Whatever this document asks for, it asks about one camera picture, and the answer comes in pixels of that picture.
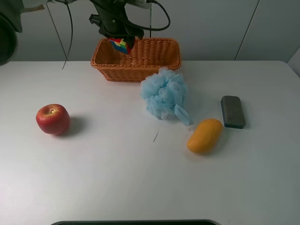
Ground thin black hanging cable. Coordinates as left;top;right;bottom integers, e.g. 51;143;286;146
45;0;73;70

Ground orange wicker basket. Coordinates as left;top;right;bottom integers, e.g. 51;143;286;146
90;37;181;83

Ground yellow mango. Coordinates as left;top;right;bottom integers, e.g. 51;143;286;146
187;119;223;154

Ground multicoloured puzzle cube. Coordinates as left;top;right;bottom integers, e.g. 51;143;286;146
109;37;132;54

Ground blue mesh bath loofah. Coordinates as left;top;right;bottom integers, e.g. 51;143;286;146
140;67;193;126

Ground dark robot arm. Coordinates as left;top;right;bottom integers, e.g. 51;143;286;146
0;0;146;65

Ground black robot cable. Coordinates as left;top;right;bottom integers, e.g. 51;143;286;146
121;0;171;31

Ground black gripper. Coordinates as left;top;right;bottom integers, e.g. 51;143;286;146
89;8;144;39

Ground red apple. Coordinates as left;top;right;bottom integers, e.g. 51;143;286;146
36;104;70;135

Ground grey whiteboard eraser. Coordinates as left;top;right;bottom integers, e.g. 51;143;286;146
221;96;246;129

